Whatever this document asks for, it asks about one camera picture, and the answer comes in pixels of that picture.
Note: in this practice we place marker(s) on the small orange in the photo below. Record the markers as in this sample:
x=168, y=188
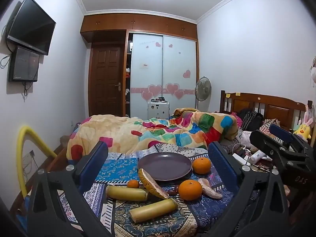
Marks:
x=133, y=184

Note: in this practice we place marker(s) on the yellow chick plush toy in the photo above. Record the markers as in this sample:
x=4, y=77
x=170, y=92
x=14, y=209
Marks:
x=303, y=130

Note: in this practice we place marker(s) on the small black wall monitor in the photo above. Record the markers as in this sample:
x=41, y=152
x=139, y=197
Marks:
x=23, y=65

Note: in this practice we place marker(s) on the black white patterned cloth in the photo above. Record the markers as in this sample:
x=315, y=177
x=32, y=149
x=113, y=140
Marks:
x=177, y=149

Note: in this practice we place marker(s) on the yellow foam tube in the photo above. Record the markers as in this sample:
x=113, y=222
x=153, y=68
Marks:
x=21, y=153

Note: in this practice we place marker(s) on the wardrobe with heart stickers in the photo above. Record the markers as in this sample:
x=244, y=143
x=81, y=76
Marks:
x=148, y=79

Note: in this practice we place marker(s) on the white power strip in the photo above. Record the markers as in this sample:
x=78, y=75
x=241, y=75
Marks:
x=240, y=158

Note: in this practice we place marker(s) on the pink bunny plush toy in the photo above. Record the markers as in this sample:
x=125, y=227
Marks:
x=309, y=117

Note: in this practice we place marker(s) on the white hard case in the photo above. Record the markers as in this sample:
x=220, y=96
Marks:
x=158, y=109

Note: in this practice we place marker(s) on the purple plate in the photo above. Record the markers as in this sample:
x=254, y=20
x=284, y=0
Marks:
x=165, y=165

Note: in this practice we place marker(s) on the wooden bed headboard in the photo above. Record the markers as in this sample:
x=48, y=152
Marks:
x=271, y=108

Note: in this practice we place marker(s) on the brown wooden door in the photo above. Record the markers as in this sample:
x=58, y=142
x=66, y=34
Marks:
x=106, y=79

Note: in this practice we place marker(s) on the patterned blue bed sheet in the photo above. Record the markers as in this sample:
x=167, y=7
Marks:
x=153, y=228

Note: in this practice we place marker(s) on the standing fan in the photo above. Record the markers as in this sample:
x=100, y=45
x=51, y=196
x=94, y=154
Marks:
x=203, y=87

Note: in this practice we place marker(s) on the white wall socket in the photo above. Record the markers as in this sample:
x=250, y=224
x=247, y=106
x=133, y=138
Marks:
x=29, y=156

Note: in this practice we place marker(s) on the wooden overhead cabinet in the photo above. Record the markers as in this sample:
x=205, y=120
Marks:
x=138, y=22

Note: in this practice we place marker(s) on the sugarcane piece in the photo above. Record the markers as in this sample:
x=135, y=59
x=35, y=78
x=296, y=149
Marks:
x=126, y=193
x=153, y=209

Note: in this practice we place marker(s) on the colourful checked blanket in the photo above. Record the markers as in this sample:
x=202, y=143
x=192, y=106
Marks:
x=148, y=133

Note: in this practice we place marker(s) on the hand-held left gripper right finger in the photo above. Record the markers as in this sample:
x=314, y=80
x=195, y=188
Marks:
x=222, y=164

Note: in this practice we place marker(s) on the black wall television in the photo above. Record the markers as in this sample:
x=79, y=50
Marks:
x=32, y=24

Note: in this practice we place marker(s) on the white hanging object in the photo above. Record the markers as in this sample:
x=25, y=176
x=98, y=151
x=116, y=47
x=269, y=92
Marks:
x=313, y=71

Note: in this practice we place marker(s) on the large orange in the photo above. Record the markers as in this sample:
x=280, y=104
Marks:
x=201, y=165
x=190, y=190

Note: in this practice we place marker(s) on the white bottle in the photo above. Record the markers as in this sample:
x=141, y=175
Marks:
x=256, y=156

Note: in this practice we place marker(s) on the black bag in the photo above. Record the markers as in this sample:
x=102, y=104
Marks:
x=250, y=119

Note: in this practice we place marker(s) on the striped cloth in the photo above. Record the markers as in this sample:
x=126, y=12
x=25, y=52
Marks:
x=267, y=127

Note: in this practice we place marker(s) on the red grape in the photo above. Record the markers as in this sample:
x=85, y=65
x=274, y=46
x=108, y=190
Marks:
x=171, y=192
x=176, y=188

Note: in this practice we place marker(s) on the small dark jars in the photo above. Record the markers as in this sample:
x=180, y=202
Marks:
x=159, y=100

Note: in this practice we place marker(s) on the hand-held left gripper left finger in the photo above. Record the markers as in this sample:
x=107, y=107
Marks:
x=95, y=164

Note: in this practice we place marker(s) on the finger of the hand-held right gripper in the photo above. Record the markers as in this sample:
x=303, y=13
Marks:
x=281, y=130
x=267, y=144

